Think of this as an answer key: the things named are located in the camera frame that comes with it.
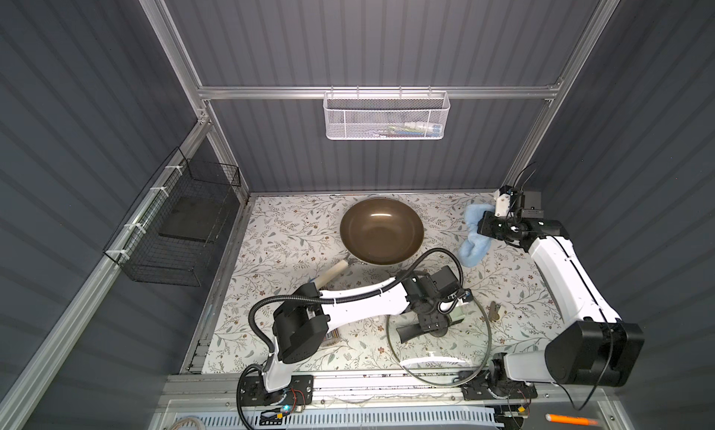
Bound glass pot lid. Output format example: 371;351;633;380
385;297;493;387

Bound pens in white basket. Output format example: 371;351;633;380
372;122;443;140

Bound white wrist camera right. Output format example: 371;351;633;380
493;185;513;218

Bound black wire basket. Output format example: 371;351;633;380
104;151;243;288

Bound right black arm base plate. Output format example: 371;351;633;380
459;370;538;402

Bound light blue cloth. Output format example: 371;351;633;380
458;204;495;268

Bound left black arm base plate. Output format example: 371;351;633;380
238;374;315;407

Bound black corrugated cable hose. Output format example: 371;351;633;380
233;246;465;430

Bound clear tube of coloured pencils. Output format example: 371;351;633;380
324;329;340;344

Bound orange marker pen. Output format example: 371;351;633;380
545;413;600;426

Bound brown frying pan cream handle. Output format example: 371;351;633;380
310;197;425;289

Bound white wire mesh basket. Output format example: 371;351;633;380
322;90;451;141

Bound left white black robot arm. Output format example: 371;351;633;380
251;266;473;393

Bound pale green pencil sharpener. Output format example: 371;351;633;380
448;307;465;325

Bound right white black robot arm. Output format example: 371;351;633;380
478;185;644;387

